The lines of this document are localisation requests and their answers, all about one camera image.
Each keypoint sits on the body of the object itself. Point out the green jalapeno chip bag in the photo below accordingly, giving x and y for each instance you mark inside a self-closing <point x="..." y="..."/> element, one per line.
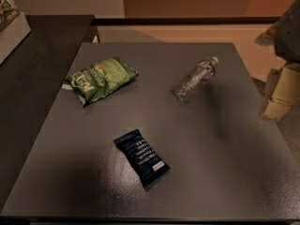
<point x="99" y="80"/>

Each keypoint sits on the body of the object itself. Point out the patterned snack bag in box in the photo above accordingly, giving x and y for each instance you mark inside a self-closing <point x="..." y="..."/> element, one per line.
<point x="8" y="12"/>

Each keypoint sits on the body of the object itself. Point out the clear plastic water bottle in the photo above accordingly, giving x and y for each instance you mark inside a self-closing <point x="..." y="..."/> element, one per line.
<point x="196" y="79"/>

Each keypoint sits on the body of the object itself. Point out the dark blue snack bar wrapper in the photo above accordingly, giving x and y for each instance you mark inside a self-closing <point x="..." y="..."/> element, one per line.
<point x="142" y="157"/>

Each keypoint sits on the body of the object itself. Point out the cardboard boxes at right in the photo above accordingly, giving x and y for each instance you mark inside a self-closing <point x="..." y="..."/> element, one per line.
<point x="281" y="91"/>

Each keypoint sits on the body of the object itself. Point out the white box at left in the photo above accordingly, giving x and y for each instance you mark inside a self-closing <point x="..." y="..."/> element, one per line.
<point x="13" y="35"/>

